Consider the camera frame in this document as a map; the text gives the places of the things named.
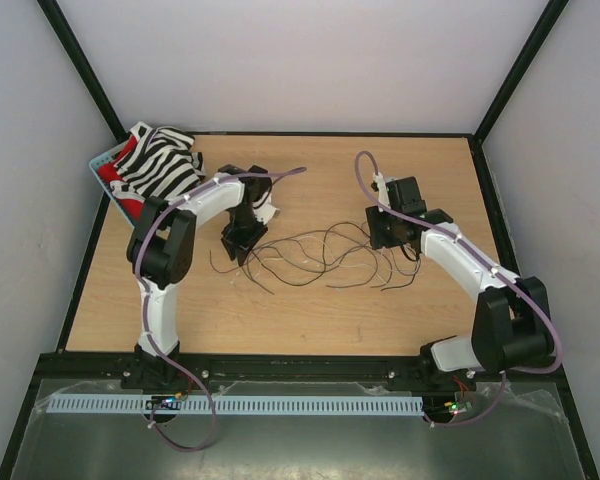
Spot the purple cable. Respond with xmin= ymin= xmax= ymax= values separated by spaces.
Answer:
xmin=354 ymin=150 xmax=565 ymax=430
xmin=132 ymin=166 xmax=308 ymax=453

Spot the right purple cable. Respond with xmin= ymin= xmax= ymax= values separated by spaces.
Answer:
xmin=354 ymin=150 xmax=565 ymax=430

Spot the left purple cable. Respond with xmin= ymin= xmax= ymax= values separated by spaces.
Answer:
xmin=132 ymin=166 xmax=308 ymax=453

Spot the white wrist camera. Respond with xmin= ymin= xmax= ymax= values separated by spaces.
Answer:
xmin=370 ymin=173 xmax=388 ymax=196
xmin=253 ymin=192 xmax=280 ymax=225

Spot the red cloth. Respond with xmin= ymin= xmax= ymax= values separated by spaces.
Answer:
xmin=95 ymin=137 xmax=144 ymax=225

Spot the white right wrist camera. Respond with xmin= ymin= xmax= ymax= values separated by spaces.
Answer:
xmin=370 ymin=173 xmax=388 ymax=196

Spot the light blue plastic basket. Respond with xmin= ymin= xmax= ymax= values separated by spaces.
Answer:
xmin=88 ymin=144 xmax=142 ymax=227

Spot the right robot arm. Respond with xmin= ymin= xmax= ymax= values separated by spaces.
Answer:
xmin=365 ymin=173 xmax=555 ymax=389

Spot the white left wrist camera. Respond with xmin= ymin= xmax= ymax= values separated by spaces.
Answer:
xmin=253 ymin=192 xmax=280 ymax=225

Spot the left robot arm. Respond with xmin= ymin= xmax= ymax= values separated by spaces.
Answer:
xmin=126 ymin=165 xmax=278 ymax=388

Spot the light blue slotted cable duct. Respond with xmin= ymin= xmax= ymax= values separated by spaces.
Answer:
xmin=45 ymin=394 xmax=423 ymax=417

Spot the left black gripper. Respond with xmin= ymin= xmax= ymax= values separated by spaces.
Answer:
xmin=221 ymin=204 xmax=267 ymax=265

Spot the white wire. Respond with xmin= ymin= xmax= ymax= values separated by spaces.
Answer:
xmin=229 ymin=236 xmax=437 ymax=289

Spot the purple wire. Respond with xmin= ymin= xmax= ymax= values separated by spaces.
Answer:
xmin=249 ymin=222 xmax=411 ymax=281

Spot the zebra striped cloth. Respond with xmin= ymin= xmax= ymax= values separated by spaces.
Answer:
xmin=109 ymin=122 xmax=206 ymax=201

